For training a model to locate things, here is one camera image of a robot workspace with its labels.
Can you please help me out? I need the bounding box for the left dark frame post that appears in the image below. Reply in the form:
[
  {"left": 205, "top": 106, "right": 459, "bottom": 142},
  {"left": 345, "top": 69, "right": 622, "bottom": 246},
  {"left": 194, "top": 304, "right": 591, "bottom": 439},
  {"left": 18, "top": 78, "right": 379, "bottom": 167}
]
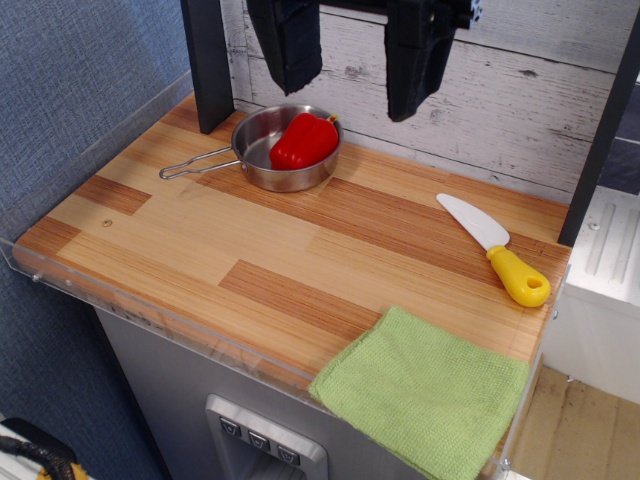
[{"left": 180, "top": 0, "right": 235, "bottom": 134}]

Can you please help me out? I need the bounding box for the dark frame post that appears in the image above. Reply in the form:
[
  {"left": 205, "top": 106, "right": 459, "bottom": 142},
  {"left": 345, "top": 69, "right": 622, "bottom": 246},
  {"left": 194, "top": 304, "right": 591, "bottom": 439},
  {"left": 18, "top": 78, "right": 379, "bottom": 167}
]
[
  {"left": 180, "top": 0, "right": 235, "bottom": 134},
  {"left": 557, "top": 12, "right": 639, "bottom": 247}
]

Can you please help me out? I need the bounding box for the clear acrylic edge guard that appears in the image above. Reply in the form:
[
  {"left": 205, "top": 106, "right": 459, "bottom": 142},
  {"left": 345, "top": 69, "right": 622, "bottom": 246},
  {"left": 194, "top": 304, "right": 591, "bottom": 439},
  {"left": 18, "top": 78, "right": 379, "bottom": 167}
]
[{"left": 0, "top": 69, "right": 572, "bottom": 480}]

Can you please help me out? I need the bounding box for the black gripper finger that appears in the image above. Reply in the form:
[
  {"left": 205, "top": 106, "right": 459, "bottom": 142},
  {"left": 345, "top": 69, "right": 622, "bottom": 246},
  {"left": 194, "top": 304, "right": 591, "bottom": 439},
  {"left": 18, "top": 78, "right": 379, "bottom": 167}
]
[{"left": 247, "top": 0, "right": 322, "bottom": 95}]

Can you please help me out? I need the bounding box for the right dark frame post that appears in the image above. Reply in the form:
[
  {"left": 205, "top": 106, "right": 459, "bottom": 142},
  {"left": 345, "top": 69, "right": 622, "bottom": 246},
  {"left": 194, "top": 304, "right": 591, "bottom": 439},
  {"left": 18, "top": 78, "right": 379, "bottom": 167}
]
[{"left": 557, "top": 12, "right": 639, "bottom": 247}]

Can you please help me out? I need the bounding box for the silver button dispenser panel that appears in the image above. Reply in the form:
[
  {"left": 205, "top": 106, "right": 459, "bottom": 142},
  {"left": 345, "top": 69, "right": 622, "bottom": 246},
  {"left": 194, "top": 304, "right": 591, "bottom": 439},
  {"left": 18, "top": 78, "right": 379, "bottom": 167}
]
[{"left": 205, "top": 394, "right": 329, "bottom": 479}]

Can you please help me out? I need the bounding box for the green woven cloth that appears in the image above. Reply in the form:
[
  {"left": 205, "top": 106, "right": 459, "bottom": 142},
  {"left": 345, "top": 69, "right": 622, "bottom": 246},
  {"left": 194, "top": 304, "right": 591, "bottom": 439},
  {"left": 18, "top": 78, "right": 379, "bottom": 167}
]
[{"left": 308, "top": 307, "right": 530, "bottom": 479}]

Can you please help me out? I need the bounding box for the black yellow object at corner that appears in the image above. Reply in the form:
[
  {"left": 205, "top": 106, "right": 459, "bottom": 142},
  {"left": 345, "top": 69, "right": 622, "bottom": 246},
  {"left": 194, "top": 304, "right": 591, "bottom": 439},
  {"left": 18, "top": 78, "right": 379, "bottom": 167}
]
[{"left": 1, "top": 418, "right": 90, "bottom": 479}]

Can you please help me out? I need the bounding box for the white ridged side counter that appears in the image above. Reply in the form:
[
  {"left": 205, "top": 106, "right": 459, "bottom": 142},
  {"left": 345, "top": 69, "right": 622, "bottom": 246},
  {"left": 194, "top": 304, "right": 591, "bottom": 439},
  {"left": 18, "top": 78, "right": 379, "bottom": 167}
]
[{"left": 541, "top": 186, "right": 639, "bottom": 403}]

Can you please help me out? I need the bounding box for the steel pan with wire handle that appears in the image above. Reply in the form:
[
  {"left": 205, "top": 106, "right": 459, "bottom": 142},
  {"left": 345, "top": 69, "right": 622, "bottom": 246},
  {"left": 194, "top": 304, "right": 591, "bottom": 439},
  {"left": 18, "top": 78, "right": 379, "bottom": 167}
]
[{"left": 159, "top": 104, "right": 344, "bottom": 193}]

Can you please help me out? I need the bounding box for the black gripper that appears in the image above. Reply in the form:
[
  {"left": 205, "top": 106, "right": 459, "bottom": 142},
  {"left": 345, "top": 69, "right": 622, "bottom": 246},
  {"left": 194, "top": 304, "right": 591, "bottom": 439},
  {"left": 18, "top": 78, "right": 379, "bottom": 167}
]
[{"left": 385, "top": 0, "right": 483, "bottom": 122}]

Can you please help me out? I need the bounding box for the toy knife yellow handle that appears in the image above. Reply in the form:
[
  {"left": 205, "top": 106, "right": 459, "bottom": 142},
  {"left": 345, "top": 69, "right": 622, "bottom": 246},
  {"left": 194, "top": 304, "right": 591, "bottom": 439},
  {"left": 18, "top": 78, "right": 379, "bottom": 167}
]
[{"left": 436, "top": 193, "right": 551, "bottom": 308}]

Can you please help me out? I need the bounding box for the red toy capsicum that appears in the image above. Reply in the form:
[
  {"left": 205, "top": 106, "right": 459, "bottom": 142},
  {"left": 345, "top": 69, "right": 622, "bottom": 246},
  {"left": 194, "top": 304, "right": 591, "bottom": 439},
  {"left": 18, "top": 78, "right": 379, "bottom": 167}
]
[{"left": 269, "top": 113, "right": 339, "bottom": 171}]

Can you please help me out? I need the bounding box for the grey toy cabinet front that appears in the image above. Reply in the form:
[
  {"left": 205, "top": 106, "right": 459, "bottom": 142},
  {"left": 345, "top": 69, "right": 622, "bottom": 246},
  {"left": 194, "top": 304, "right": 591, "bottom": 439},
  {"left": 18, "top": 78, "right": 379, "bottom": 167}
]
[{"left": 96, "top": 309, "right": 420, "bottom": 479}]

